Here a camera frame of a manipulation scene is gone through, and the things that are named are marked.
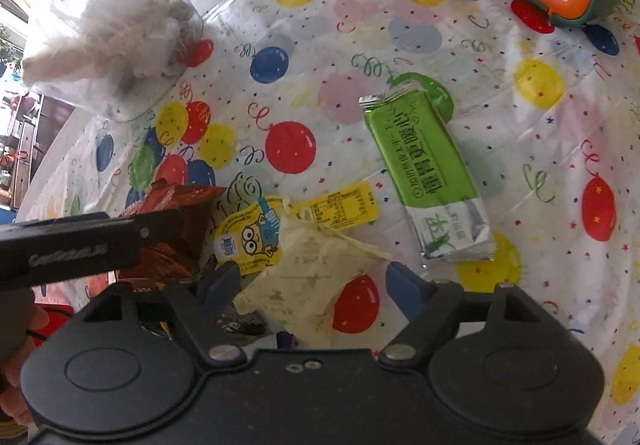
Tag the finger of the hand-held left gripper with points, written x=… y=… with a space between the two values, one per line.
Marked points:
x=137 y=240

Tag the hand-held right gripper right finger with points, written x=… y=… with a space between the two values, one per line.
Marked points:
x=404 y=295

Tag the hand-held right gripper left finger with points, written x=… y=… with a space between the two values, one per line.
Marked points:
x=224 y=281

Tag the red-brown snack packet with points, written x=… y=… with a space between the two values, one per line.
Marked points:
x=175 y=205

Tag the yellow cartoon snack packet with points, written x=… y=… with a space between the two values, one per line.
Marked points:
x=252 y=235

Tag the cream snack packet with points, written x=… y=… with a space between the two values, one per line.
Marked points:
x=305 y=275

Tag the person's left hand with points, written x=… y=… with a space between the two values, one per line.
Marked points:
x=12 y=395

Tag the wooden cabinet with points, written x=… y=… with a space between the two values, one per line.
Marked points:
x=25 y=150

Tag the green snack packet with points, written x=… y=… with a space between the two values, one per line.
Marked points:
x=422 y=160

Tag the clear plastic container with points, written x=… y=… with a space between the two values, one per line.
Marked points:
x=115 y=90

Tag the white fluffy stuffing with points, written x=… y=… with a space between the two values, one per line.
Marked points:
x=110 y=25

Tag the balloon print tablecloth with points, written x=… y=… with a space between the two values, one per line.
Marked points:
x=350 y=25

